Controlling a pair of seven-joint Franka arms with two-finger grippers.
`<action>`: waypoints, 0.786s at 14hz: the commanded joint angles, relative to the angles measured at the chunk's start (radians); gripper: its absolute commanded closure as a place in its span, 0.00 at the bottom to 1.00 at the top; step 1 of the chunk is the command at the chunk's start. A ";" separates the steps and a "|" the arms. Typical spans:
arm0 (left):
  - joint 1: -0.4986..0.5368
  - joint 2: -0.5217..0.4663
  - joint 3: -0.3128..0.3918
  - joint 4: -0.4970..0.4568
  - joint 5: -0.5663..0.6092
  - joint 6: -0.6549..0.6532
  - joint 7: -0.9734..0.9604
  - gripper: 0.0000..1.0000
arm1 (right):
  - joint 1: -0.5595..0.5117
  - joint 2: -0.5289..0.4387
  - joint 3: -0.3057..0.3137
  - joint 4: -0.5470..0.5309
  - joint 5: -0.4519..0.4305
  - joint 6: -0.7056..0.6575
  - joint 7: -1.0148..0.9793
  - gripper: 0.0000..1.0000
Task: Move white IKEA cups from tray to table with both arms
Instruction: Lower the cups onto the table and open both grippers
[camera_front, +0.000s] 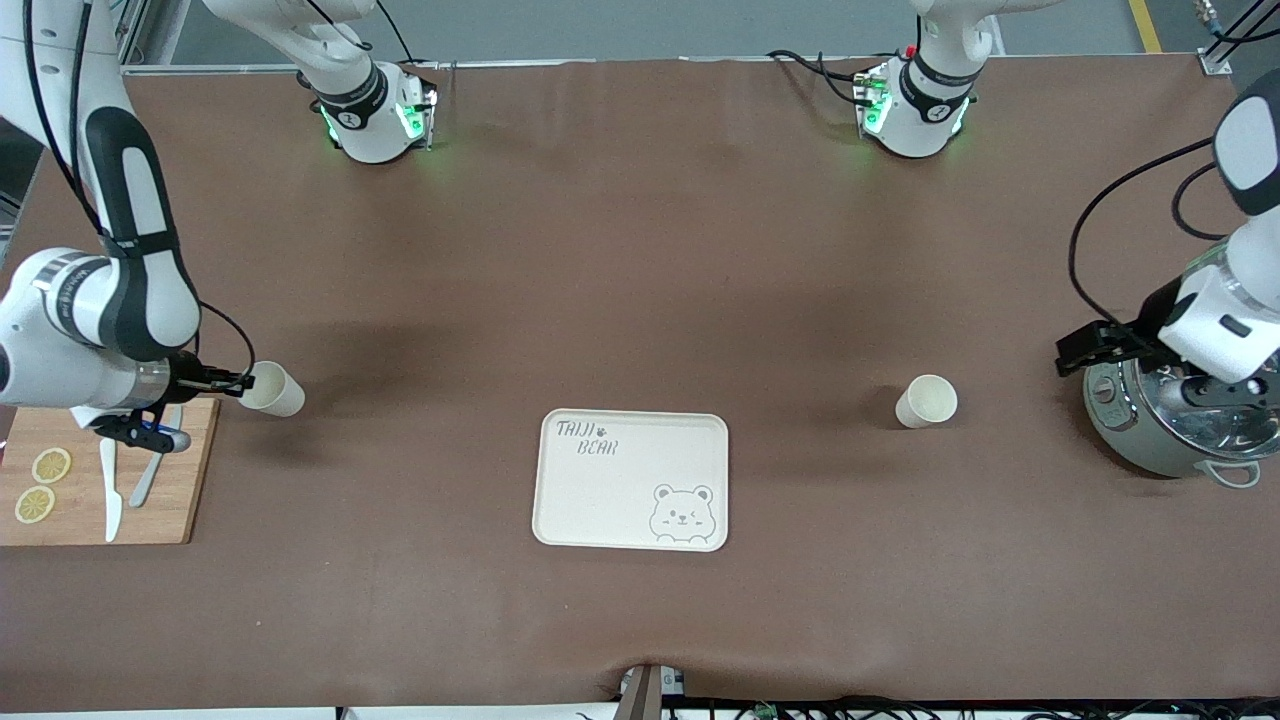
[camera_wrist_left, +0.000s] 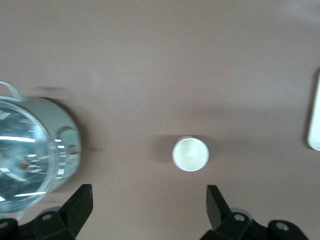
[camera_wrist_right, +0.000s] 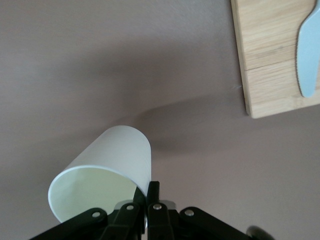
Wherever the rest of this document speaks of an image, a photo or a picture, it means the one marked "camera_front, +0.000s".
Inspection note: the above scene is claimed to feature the white plastic cup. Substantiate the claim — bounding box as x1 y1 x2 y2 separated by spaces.
240 361 306 418
894 374 959 430

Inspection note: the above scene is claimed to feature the grey electric cooking pot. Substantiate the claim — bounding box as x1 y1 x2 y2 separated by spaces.
1083 245 1280 490

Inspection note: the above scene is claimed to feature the grey plastic knife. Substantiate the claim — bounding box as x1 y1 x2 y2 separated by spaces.
128 404 185 509

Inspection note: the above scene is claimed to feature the bamboo cutting board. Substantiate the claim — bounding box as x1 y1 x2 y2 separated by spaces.
0 398 220 547

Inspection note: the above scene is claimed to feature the white plastic knife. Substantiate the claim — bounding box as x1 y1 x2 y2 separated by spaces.
98 440 124 544

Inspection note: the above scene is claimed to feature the brown table cover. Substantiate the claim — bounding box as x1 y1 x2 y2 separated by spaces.
0 55 1280 713

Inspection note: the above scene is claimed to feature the cream bear print tray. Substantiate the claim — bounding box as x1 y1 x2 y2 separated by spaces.
531 410 730 553

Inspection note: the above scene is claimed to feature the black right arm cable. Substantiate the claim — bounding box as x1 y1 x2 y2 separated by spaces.
20 0 257 379

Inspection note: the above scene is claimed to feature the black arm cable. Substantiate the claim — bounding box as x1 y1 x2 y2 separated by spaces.
1068 0 1280 323
20 0 257 379

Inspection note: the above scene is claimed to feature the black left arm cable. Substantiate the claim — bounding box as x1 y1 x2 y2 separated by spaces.
1068 0 1280 323

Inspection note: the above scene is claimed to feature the aluminium frame rail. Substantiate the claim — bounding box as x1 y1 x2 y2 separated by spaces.
100 0 301 79

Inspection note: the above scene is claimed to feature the black right base cable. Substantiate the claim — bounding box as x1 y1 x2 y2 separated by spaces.
300 0 416 66

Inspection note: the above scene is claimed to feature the black base cable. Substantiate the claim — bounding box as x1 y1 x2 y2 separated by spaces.
300 0 416 66
767 48 871 106

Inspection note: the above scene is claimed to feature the black left base cable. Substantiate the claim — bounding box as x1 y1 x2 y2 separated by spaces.
767 48 871 106

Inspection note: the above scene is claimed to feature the metal table edge bracket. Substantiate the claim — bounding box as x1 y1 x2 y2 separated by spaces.
615 663 687 720

